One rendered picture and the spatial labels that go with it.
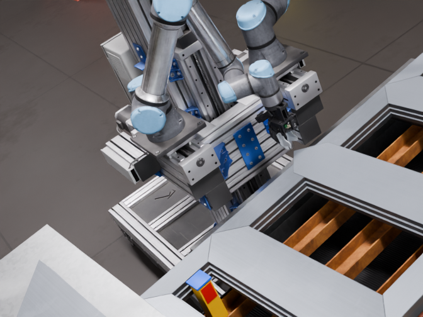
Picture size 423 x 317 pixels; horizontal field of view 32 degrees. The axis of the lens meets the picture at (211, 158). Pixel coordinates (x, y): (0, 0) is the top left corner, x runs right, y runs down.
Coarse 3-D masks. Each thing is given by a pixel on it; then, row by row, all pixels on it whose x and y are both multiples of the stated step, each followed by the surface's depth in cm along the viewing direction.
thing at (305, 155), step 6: (324, 144) 255; (306, 150) 256; (312, 150) 255; (318, 150) 253; (300, 156) 255; (306, 156) 253; (312, 156) 252; (294, 162) 253; (300, 162) 252; (294, 168) 250
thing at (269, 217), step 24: (384, 120) 260; (408, 120) 256; (360, 144) 255; (288, 192) 242; (312, 192) 244; (336, 192) 234; (264, 216) 238; (384, 216) 219; (240, 288) 218; (288, 312) 200; (408, 312) 185
